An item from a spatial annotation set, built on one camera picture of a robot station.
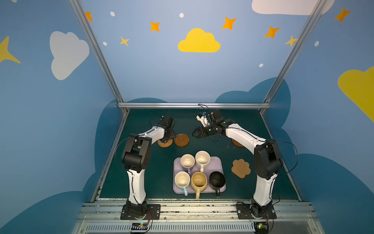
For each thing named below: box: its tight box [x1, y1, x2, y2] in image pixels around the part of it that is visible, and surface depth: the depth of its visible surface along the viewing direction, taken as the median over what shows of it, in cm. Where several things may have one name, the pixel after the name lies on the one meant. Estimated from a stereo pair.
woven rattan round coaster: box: [157, 139, 173, 148], surface depth 103 cm
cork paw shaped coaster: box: [231, 158, 252, 179], surface depth 90 cm
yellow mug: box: [190, 171, 208, 199], surface depth 79 cm
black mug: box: [209, 171, 226, 198], surface depth 80 cm
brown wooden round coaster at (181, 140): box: [174, 133, 190, 148], surface depth 104 cm
